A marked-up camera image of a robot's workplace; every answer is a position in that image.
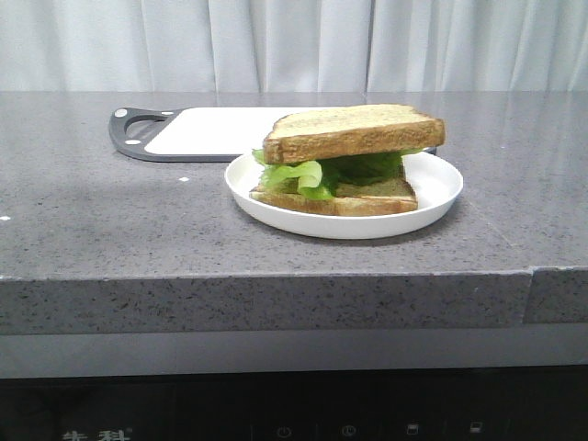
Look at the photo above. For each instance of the bread slice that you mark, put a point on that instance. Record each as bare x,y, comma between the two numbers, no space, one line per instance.
391,196
345,131

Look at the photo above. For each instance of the black appliance control panel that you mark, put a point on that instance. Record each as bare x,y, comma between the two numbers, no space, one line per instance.
519,403

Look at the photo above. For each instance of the white pleated curtain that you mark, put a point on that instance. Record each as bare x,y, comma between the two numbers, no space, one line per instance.
293,46

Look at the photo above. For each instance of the white round plate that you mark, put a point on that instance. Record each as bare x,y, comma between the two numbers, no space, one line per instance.
436,182

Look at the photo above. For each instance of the green lettuce leaf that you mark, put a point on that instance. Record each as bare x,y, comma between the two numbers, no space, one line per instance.
319,179

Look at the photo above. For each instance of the white cutting board grey handle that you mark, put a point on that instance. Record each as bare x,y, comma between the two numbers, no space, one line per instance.
199,134

